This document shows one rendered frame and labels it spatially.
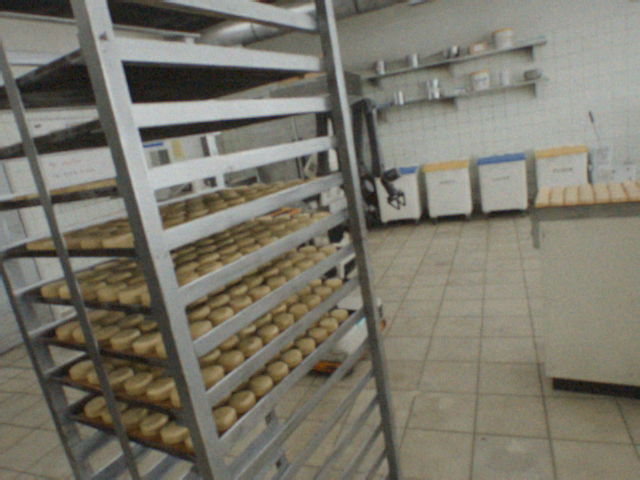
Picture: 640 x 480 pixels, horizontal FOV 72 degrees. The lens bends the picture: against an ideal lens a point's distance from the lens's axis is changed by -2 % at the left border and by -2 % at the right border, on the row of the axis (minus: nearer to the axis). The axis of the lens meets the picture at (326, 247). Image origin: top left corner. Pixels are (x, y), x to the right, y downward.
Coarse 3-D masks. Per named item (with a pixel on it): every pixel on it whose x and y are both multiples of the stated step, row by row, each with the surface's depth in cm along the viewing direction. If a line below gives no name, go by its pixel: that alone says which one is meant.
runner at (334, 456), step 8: (376, 400) 126; (368, 408) 122; (360, 416) 118; (368, 416) 121; (352, 424) 119; (360, 424) 118; (352, 432) 114; (344, 440) 110; (336, 448) 107; (344, 448) 110; (328, 456) 109; (336, 456) 107; (328, 464) 104; (320, 472) 101; (328, 472) 103
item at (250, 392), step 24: (336, 312) 120; (312, 336) 108; (288, 360) 99; (240, 384) 93; (264, 384) 90; (96, 408) 92; (120, 408) 90; (216, 408) 88; (240, 408) 85; (144, 432) 82; (168, 432) 79
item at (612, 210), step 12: (612, 204) 176; (624, 204) 174; (636, 204) 172; (540, 216) 190; (552, 216) 188; (564, 216) 186; (576, 216) 183; (588, 216) 181; (600, 216) 179; (612, 216) 177
